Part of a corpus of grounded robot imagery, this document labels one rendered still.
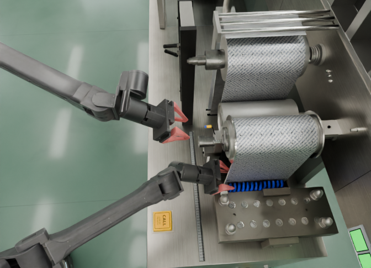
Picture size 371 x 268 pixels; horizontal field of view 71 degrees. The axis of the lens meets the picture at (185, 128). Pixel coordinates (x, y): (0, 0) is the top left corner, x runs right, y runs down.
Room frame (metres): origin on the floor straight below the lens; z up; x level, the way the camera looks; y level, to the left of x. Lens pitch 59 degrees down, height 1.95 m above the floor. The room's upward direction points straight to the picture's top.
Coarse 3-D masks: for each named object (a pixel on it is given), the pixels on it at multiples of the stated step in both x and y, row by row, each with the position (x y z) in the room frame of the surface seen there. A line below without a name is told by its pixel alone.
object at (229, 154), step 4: (228, 120) 0.42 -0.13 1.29; (224, 124) 0.43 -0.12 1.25; (228, 124) 0.40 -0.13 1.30; (316, 124) 0.40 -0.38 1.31; (228, 128) 0.39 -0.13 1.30; (316, 128) 0.38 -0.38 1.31; (232, 132) 0.37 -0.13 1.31; (232, 136) 0.36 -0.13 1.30; (232, 140) 0.35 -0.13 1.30; (232, 144) 0.34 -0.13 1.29; (232, 148) 0.33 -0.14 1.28; (316, 148) 0.34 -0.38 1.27; (228, 152) 0.34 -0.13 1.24; (232, 152) 0.33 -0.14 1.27; (228, 156) 0.33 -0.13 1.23
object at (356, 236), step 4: (352, 232) 0.12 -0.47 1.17; (356, 232) 0.12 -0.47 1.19; (360, 232) 0.12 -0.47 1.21; (352, 236) 0.11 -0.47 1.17; (356, 236) 0.11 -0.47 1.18; (360, 236) 0.11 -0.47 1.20; (356, 240) 0.10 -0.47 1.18; (360, 240) 0.10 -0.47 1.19; (356, 244) 0.09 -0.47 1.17; (360, 244) 0.09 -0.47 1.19; (364, 244) 0.09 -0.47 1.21; (356, 248) 0.08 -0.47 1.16; (360, 248) 0.08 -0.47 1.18; (364, 248) 0.08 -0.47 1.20
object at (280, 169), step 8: (288, 160) 0.33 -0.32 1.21; (296, 160) 0.33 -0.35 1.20; (304, 160) 0.33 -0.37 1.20; (232, 168) 0.32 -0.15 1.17; (240, 168) 0.32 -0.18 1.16; (248, 168) 0.32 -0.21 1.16; (256, 168) 0.32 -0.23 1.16; (264, 168) 0.32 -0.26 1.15; (272, 168) 0.33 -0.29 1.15; (280, 168) 0.33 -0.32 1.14; (288, 168) 0.33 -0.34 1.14; (296, 168) 0.33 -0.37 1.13; (232, 176) 0.32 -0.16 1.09; (240, 176) 0.32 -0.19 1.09; (248, 176) 0.32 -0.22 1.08; (256, 176) 0.32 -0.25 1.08; (264, 176) 0.33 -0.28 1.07; (272, 176) 0.33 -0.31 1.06; (280, 176) 0.33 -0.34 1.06; (288, 176) 0.33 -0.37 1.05
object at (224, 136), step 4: (224, 128) 0.40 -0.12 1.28; (224, 132) 0.38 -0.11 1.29; (228, 132) 0.38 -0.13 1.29; (224, 136) 0.37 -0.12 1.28; (228, 136) 0.37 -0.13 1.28; (224, 140) 0.37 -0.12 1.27; (228, 140) 0.36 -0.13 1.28; (224, 144) 0.36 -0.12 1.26; (228, 144) 0.35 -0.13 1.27; (224, 148) 0.35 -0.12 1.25; (228, 148) 0.34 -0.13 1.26
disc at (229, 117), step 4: (228, 116) 0.44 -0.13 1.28; (232, 120) 0.40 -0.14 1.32; (232, 124) 0.39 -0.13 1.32; (232, 128) 0.38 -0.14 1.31; (236, 140) 0.34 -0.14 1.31; (236, 144) 0.33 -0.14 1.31; (236, 148) 0.32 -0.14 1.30; (236, 152) 0.32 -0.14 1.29; (232, 156) 0.32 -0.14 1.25; (232, 160) 0.31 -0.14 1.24
